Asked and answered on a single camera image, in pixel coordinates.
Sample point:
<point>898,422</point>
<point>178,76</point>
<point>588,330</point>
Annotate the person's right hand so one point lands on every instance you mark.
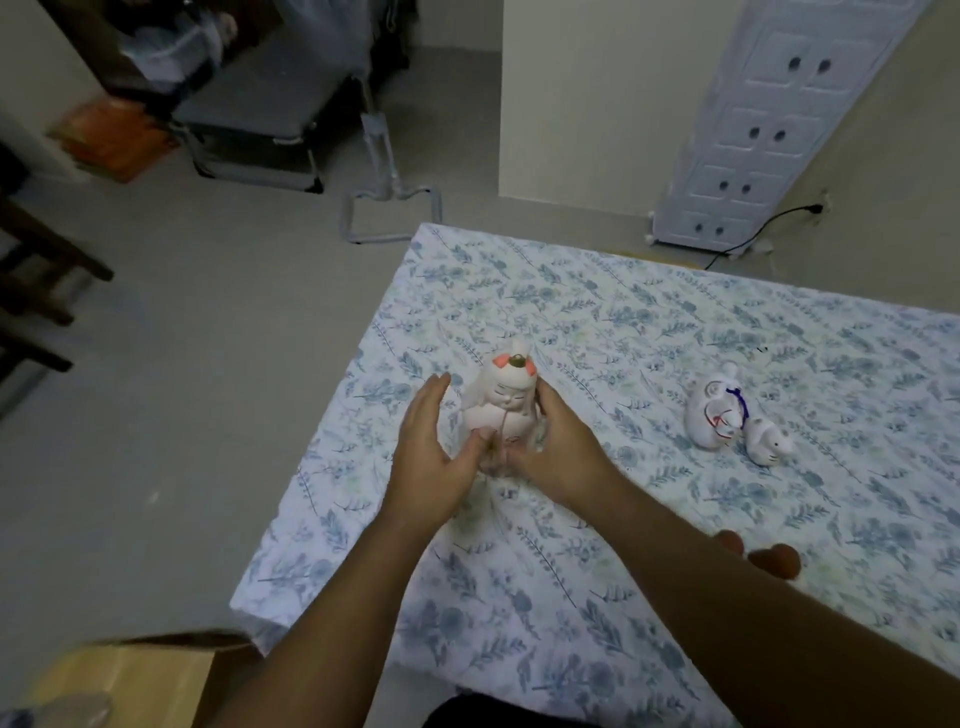
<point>562,457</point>

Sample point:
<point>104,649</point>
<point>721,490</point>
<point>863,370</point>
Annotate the person's left hand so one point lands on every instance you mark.
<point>420,469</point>

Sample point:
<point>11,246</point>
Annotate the person's right thumb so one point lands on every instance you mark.
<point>521,454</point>

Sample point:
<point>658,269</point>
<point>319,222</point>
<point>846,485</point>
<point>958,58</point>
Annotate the person's left thumb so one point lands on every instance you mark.
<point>474,450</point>

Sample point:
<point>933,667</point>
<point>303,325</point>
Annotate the white ceramic doll figurine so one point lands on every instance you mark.
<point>501,397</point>

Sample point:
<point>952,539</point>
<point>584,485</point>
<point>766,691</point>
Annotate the person's right forearm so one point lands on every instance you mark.
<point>765,622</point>

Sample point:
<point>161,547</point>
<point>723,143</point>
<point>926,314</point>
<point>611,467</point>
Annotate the person's left forearm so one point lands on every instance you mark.
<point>330,637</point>

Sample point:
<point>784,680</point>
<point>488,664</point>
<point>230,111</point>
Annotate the floral blue white tablecloth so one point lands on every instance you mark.
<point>637,465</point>

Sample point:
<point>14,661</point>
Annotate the white ceramic cat figurine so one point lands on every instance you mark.
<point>716,412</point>

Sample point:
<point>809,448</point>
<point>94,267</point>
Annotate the brown egg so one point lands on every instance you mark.
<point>730,541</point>
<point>776,561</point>

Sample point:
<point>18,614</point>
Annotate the small white ceramic figurine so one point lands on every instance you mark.
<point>769,444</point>

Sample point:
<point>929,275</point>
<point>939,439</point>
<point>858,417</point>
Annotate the white metal stand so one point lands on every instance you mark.
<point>386,180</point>

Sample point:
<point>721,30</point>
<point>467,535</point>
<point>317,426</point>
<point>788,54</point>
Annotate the grey folding bed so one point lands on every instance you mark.
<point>262,112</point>

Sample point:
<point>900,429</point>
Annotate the cardboard box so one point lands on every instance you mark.
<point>142,679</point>

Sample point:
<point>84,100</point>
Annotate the white panel with holes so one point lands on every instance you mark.
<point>772,120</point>

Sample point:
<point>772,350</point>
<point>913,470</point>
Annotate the dark wooden chair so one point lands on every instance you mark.
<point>37,285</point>

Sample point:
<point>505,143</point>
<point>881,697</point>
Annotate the orange cloth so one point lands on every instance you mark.
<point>112,139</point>

